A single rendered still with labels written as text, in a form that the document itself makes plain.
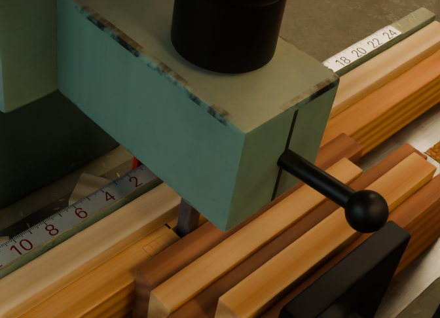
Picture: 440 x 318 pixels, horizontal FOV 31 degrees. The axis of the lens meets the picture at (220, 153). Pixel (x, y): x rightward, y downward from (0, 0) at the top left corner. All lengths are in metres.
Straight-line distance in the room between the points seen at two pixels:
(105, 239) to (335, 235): 0.13
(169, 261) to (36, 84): 0.12
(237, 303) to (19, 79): 0.16
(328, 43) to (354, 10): 0.21
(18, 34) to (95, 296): 0.14
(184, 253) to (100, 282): 0.05
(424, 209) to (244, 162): 0.16
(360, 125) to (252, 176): 0.21
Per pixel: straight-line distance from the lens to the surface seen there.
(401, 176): 0.49
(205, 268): 0.44
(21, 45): 0.43
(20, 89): 0.44
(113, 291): 0.44
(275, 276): 0.42
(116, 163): 0.71
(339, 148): 0.53
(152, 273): 0.44
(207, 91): 0.36
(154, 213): 0.47
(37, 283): 0.44
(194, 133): 0.37
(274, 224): 0.47
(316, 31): 2.35
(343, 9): 2.48
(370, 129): 0.59
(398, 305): 0.52
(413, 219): 0.48
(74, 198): 0.62
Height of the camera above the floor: 1.30
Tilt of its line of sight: 43 degrees down
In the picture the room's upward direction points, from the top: 11 degrees clockwise
